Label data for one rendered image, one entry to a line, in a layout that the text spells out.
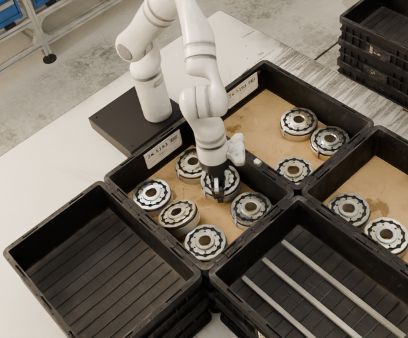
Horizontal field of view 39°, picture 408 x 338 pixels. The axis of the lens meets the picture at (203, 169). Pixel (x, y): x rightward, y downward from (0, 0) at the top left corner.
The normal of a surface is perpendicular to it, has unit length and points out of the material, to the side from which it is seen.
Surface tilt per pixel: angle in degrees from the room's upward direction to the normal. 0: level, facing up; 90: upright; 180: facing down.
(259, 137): 0
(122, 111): 1
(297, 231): 0
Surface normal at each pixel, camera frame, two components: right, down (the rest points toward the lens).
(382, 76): -0.73, 0.58
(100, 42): -0.13, -0.63
